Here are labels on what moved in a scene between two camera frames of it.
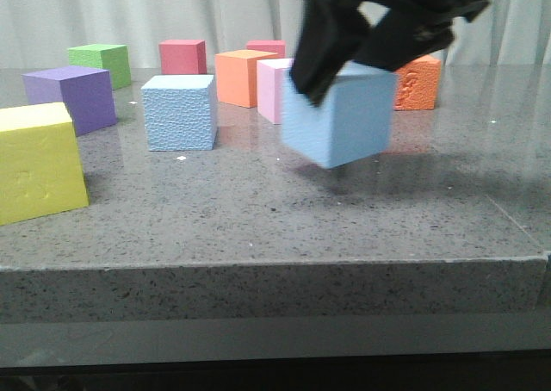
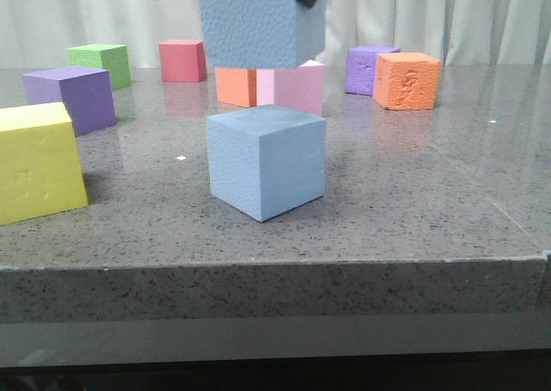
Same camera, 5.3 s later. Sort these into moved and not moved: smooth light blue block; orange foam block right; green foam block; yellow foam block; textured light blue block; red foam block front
Moved: textured light blue block; smooth light blue block
Not moved: yellow foam block; red foam block front; green foam block; orange foam block right
